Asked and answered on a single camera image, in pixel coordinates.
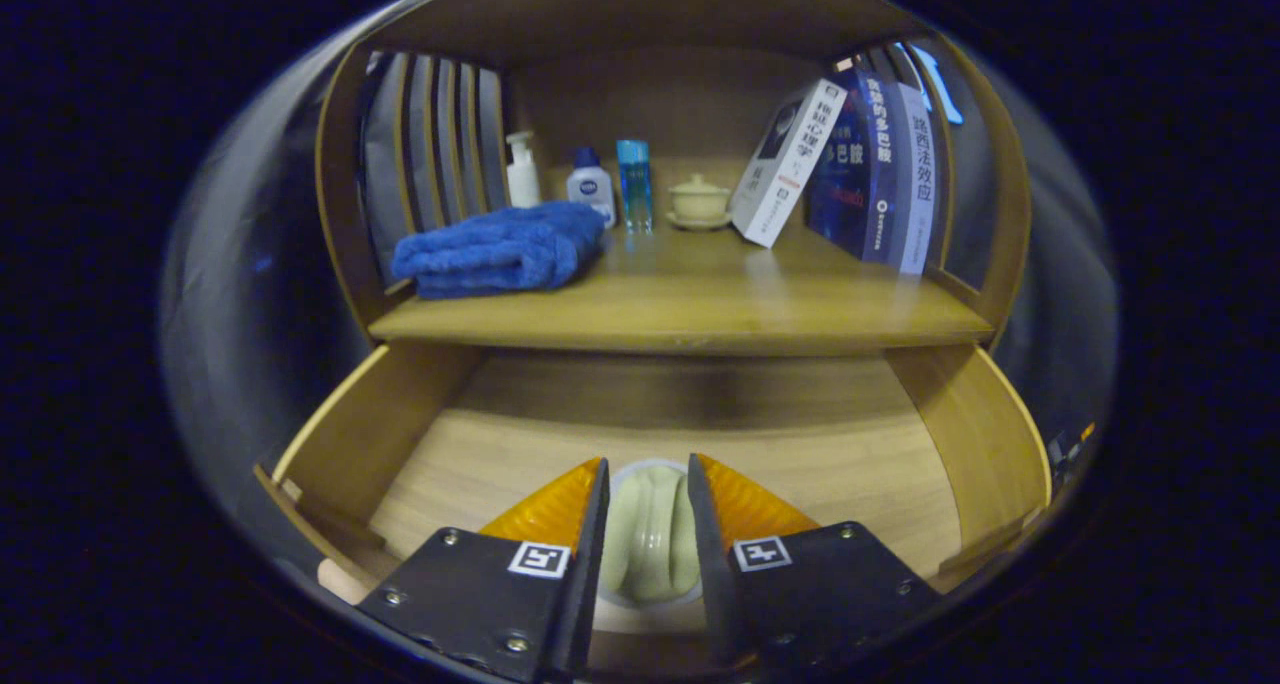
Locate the blue folded towel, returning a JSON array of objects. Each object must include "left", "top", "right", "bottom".
[{"left": 390, "top": 201, "right": 607, "bottom": 300}]

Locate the white book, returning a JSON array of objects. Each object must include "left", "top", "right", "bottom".
[{"left": 728, "top": 78, "right": 848, "bottom": 249}]

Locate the wooden drawer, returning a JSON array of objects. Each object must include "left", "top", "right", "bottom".
[{"left": 253, "top": 342, "right": 1053, "bottom": 680}]

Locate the black backdrop cloth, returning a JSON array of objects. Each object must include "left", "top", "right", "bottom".
[{"left": 160, "top": 24, "right": 1116, "bottom": 565}]

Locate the pale green scrub brush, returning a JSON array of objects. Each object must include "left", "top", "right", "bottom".
[{"left": 598, "top": 459, "right": 703, "bottom": 607}]

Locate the wooden countertop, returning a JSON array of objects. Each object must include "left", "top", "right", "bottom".
[{"left": 368, "top": 219, "right": 996, "bottom": 357}]

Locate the white bottle blue cap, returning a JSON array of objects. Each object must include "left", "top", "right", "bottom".
[{"left": 566, "top": 147, "right": 617, "bottom": 229}]

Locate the orange black tool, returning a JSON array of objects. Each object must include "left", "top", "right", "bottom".
[{"left": 1048, "top": 422, "right": 1097, "bottom": 470}]

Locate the wooden cabinet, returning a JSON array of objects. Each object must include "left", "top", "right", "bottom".
[{"left": 315, "top": 0, "right": 1033, "bottom": 357}]

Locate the light blue book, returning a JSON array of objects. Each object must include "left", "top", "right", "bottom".
[{"left": 893, "top": 82, "right": 941, "bottom": 275}]

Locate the blue transparent bottle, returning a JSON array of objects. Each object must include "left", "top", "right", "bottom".
[{"left": 615, "top": 140, "right": 654, "bottom": 233}]

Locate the beige lidded teacup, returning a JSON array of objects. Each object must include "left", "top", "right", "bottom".
[{"left": 666, "top": 173, "right": 733, "bottom": 231}]

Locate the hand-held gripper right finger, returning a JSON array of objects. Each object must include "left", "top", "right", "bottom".
[{"left": 686, "top": 452, "right": 943, "bottom": 677}]

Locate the dark blue book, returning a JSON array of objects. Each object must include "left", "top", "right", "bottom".
[{"left": 806, "top": 69, "right": 913, "bottom": 265}]

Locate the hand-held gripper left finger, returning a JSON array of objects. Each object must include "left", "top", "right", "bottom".
[{"left": 356, "top": 456, "right": 612, "bottom": 684}]

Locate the white pump bottle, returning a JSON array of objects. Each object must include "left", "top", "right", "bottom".
[{"left": 505, "top": 130, "right": 542, "bottom": 209}]

